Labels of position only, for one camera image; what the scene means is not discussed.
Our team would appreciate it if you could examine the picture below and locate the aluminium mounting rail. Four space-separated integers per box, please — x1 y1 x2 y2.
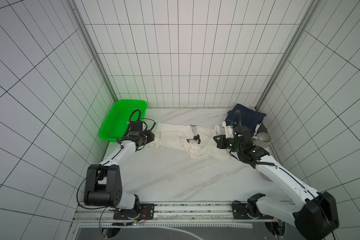
73 201 286 228

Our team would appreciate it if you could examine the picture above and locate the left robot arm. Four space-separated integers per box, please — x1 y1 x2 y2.
84 120 155 213

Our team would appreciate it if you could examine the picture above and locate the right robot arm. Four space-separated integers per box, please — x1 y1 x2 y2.
214 126 340 240

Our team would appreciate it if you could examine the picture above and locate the white t shirt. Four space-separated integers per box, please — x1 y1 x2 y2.
149 123 231 161

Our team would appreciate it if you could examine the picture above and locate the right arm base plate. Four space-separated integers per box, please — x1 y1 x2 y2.
231 201 274 220

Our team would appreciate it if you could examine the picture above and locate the folded navy t shirt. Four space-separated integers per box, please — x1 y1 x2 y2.
225 104 266 133

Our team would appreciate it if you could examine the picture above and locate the ribbed white cup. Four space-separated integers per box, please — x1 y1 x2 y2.
253 132 272 149

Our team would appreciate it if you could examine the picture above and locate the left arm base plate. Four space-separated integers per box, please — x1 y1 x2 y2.
113 204 155 221

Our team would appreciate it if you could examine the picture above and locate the green plastic basket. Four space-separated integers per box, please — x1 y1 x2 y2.
99 100 148 142

